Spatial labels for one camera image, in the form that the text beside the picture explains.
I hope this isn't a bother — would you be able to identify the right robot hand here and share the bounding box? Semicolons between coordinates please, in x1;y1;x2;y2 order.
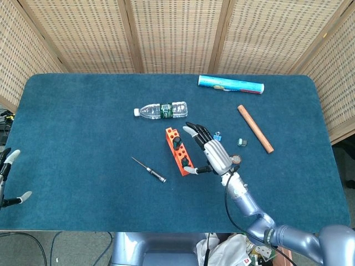
182;121;236;177

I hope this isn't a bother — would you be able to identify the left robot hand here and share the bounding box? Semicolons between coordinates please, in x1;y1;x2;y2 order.
0;148;33;208

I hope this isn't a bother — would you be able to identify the orange tool holder block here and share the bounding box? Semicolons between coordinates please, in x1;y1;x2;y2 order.
165;127;196;177

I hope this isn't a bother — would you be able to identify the wooden rod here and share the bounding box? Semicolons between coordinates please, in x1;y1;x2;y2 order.
237;104;275;154

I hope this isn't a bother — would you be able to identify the black precision screwdriver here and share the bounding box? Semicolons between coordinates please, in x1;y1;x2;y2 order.
131;156;168;183

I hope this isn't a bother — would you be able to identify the clear plastic water bottle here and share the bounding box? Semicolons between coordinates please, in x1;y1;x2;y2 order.
133;101;189;120

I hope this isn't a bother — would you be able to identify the blue food wrap roll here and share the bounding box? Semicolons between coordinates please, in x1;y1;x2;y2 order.
197;74;265;96

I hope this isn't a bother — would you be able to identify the blue felt table cover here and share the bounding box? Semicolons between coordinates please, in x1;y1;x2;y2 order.
0;73;352;233

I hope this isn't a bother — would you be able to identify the white crumpled cloth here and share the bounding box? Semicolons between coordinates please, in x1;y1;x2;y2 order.
196;234;252;266

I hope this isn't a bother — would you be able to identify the pile of small electronic parts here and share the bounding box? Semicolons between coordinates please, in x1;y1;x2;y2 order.
244;234;280;266

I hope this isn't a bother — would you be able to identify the blue-grey robot torso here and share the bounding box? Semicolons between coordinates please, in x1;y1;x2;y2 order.
110;232;211;266

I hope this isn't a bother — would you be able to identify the woven folding screen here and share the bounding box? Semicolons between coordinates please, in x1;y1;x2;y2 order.
0;0;355;145

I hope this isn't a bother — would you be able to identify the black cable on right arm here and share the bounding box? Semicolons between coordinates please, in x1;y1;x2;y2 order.
224;166;298;266

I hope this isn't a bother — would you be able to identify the black floor cable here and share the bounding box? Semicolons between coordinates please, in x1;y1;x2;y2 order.
0;232;113;266

